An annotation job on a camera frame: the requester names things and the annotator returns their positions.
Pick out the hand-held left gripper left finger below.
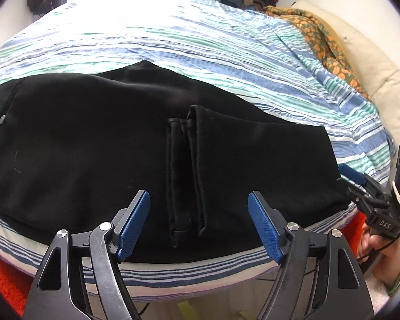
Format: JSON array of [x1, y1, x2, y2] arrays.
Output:
[[26, 190, 151, 320]]

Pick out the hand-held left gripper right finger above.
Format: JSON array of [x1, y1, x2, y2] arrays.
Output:
[[247, 191, 375, 320]]

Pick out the striped bed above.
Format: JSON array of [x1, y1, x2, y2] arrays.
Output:
[[0, 0, 398, 302]]

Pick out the cream pillow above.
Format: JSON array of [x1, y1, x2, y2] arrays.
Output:
[[293, 0, 400, 162]]

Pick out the person's right hand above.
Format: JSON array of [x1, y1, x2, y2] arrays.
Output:
[[359, 225, 400, 274]]

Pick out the person's right forearm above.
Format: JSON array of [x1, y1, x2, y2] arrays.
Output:
[[386, 256, 400, 297]]

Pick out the black pants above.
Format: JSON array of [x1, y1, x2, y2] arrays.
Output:
[[0, 59, 351, 264]]

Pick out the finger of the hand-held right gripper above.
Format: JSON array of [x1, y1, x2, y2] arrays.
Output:
[[339, 163, 386, 196], [346, 186, 391, 216]]

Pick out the orange fleece garment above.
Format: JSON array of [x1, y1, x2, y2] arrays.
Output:
[[0, 211, 370, 311]]

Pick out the orange floral quilt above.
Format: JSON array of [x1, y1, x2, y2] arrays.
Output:
[[263, 5, 371, 101]]

